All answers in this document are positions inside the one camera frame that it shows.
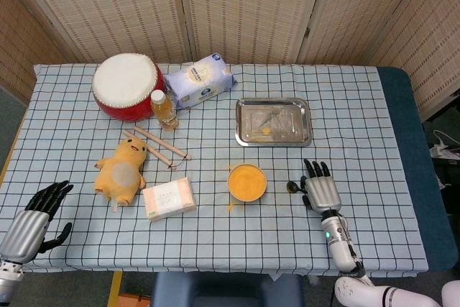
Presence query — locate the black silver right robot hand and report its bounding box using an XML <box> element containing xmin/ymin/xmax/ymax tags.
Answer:
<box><xmin>300</xmin><ymin>158</ymin><xmax>342</xmax><ymax>213</ymax></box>

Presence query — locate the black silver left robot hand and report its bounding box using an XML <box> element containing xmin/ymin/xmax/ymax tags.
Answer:
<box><xmin>0</xmin><ymin>180</ymin><xmax>75</xmax><ymax>264</ymax></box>

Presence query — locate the black spoon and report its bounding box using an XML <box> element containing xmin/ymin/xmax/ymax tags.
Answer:
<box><xmin>286</xmin><ymin>180</ymin><xmax>306</xmax><ymax>195</ymax></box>

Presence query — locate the beige bowl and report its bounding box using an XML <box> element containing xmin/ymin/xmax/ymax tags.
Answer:
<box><xmin>227</xmin><ymin>163</ymin><xmax>269</xmax><ymax>202</ymax></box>

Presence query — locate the stainless steel tray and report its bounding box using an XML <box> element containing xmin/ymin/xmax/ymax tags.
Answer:
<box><xmin>235</xmin><ymin>97</ymin><xmax>311</xmax><ymax>147</ymax></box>

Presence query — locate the blue padded table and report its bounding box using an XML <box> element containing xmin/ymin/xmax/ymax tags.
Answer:
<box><xmin>376</xmin><ymin>65</ymin><xmax>459</xmax><ymax>274</ymax></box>

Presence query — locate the yellow plush toy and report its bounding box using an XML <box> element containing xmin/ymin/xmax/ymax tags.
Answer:
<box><xmin>93</xmin><ymin>137</ymin><xmax>148</xmax><ymax>211</ymax></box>

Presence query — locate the blue checked tablecloth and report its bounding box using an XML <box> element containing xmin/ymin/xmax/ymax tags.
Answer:
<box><xmin>0</xmin><ymin>63</ymin><xmax>428</xmax><ymax>274</ymax></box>

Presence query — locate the pink tissue pack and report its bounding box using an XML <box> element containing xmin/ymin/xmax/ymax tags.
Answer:
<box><xmin>142</xmin><ymin>176</ymin><xmax>198</xmax><ymax>221</ymax></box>

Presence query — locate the wooden drumstick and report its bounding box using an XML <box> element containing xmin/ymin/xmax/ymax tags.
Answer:
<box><xmin>134</xmin><ymin>126</ymin><xmax>193</xmax><ymax>161</ymax></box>
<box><xmin>121</xmin><ymin>129</ymin><xmax>178</xmax><ymax>170</ymax></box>

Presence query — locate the lavender tissue pack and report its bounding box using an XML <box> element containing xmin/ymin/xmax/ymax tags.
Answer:
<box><xmin>163</xmin><ymin>52</ymin><xmax>238</xmax><ymax>109</ymax></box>

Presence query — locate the yellow drink bottle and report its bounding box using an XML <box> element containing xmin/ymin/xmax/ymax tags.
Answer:
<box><xmin>149</xmin><ymin>90</ymin><xmax>180</xmax><ymax>131</ymax></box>

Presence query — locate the red drum with white skin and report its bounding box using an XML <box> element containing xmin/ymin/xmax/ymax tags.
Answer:
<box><xmin>91</xmin><ymin>53</ymin><xmax>167</xmax><ymax>123</ymax></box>

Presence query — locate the woven folding screen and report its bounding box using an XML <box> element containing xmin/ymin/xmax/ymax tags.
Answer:
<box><xmin>0</xmin><ymin>0</ymin><xmax>460</xmax><ymax>121</ymax></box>

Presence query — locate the white cable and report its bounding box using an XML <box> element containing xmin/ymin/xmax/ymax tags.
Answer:
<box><xmin>429</xmin><ymin>129</ymin><xmax>460</xmax><ymax>159</ymax></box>

